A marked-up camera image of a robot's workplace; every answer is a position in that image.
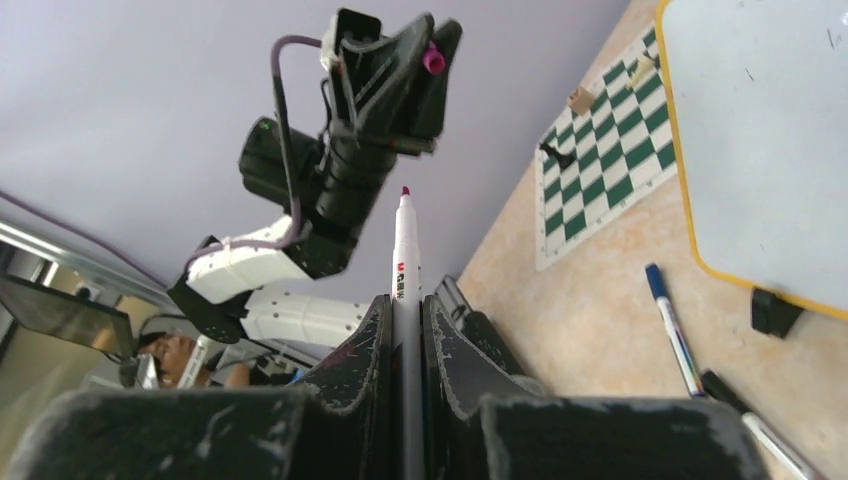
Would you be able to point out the blue capped marker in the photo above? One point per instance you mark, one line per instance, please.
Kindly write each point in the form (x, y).
(679, 346)

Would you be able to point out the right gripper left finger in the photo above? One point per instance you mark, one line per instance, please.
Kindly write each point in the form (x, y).
(332, 423)

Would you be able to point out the black chess piece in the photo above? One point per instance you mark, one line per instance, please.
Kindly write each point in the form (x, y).
(563, 160)

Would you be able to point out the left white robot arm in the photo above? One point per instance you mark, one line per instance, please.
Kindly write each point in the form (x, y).
(233, 289)

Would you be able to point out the magenta marker body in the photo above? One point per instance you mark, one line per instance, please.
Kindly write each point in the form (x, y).
(406, 308)

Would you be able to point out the cream chess piece middle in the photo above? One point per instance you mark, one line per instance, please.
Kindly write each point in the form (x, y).
(644, 65)

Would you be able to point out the yellow-framed whiteboard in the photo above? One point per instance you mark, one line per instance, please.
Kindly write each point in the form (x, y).
(757, 95)

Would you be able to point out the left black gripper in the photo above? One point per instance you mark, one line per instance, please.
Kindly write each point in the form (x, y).
(391, 98)

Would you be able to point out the wooden cube chess piece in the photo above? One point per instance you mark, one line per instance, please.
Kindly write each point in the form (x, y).
(581, 100)

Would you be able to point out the black capped marker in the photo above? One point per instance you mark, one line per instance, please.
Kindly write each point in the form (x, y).
(769, 438)

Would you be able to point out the magenta marker cap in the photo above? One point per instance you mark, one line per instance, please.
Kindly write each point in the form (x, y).
(433, 60)

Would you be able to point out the green white chess mat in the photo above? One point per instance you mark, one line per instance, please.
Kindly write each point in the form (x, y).
(624, 151)

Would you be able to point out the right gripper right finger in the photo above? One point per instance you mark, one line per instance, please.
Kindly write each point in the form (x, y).
(481, 423)

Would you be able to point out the person operator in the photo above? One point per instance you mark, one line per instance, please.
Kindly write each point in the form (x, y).
(171, 354)

